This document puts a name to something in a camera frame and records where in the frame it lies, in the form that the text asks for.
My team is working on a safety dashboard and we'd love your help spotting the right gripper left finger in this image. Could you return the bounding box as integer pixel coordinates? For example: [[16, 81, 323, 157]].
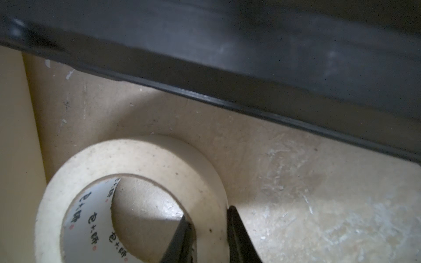
[[160, 216, 194, 263]]

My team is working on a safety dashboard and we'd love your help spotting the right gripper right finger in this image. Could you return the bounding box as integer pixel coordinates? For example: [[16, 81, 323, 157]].
[[227, 206, 262, 263]]

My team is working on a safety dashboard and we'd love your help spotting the masking tape roll seven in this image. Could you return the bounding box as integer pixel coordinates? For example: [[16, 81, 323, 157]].
[[35, 135, 230, 263]]

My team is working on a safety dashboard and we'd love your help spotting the white plastic storage box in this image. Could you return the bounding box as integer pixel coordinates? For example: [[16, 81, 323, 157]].
[[1, 47, 46, 263]]

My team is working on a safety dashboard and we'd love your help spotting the black plastic tool case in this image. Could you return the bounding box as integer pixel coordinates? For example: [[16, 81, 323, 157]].
[[1, 1, 421, 162]]

